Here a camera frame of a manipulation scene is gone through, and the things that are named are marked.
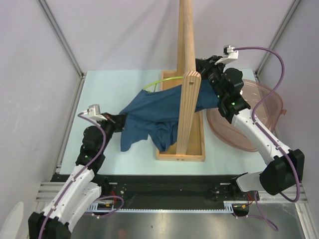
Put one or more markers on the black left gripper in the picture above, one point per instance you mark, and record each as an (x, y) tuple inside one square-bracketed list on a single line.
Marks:
[(116, 121)]

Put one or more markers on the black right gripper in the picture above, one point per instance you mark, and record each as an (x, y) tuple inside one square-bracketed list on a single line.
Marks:
[(204, 66)]

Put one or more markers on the dark blue t shirt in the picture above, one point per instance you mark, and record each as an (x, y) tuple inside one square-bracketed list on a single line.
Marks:
[(153, 115)]

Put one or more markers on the green hanger with metal hook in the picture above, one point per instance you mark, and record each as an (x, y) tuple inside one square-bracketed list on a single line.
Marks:
[(156, 83)]

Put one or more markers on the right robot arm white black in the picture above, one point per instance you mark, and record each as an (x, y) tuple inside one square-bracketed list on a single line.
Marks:
[(284, 166)]

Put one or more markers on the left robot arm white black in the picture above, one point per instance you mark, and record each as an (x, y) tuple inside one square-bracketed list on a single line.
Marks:
[(83, 186)]

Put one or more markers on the pink translucent plastic bowl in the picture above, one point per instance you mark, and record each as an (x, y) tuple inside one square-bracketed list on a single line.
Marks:
[(268, 113)]

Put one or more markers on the wooden rack with tray base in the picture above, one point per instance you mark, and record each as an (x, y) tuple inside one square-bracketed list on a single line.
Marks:
[(190, 144)]

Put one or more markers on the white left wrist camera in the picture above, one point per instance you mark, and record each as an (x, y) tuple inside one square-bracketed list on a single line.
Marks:
[(93, 112)]

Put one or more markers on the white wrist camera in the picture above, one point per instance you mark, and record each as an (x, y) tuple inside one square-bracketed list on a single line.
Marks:
[(93, 112), (229, 55)]

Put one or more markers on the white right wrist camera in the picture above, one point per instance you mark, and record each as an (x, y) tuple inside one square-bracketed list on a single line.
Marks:
[(229, 55)]

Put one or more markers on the right aluminium frame post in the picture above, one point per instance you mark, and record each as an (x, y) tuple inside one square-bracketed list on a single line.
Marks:
[(279, 34)]

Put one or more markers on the aluminium frame post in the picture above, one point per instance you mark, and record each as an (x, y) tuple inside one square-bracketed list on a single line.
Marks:
[(279, 34), (49, 15)]

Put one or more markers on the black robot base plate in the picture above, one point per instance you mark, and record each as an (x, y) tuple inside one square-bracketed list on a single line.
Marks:
[(174, 192)]

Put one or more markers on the left aluminium frame post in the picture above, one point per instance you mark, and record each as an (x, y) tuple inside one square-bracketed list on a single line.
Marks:
[(49, 15)]

